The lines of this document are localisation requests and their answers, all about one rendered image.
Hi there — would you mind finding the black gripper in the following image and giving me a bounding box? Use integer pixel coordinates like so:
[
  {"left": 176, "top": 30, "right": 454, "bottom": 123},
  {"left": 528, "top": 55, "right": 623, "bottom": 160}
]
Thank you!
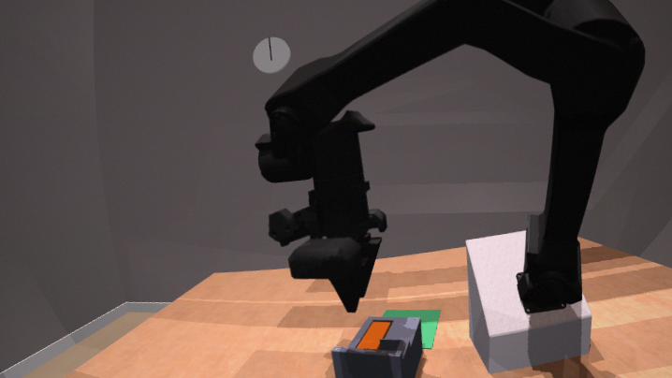
[{"left": 287, "top": 173, "right": 387, "bottom": 313}]

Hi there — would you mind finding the orange l-shaped part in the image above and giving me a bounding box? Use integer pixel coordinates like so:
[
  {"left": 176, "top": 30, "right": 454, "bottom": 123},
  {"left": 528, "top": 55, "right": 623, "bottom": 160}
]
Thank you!
[{"left": 357, "top": 322, "right": 391, "bottom": 350}]

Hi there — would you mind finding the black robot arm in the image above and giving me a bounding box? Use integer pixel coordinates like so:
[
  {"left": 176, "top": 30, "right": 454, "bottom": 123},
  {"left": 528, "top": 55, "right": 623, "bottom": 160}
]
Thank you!
[{"left": 256, "top": 0, "right": 646, "bottom": 314}]

